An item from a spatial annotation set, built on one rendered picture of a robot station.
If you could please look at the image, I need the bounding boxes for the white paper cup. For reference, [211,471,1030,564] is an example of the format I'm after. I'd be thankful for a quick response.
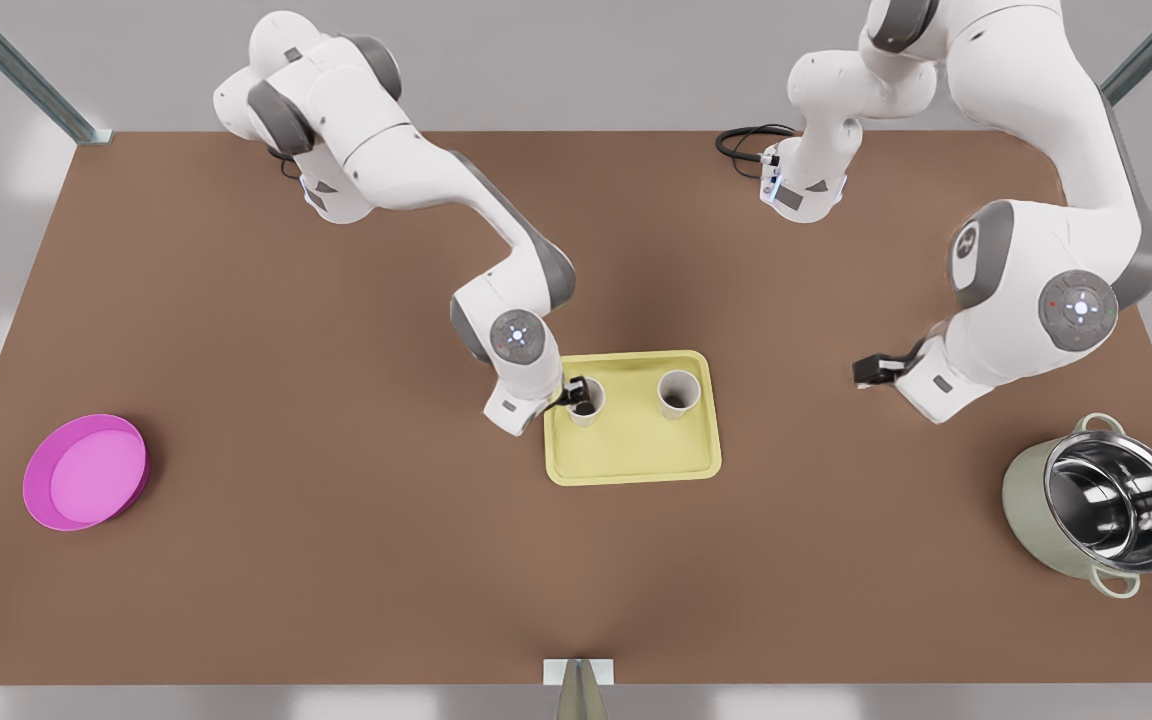
[657,370,702,421]
[568,379,607,428]

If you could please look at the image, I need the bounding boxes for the yellow rectangular tray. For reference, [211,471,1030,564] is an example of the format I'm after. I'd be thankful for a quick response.
[543,350,723,487]

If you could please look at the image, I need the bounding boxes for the pale green steel pot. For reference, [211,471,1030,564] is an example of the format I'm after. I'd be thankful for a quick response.
[1001,412,1152,600]

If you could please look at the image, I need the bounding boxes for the pink round bowl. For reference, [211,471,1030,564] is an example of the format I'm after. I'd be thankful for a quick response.
[23,414,150,532]

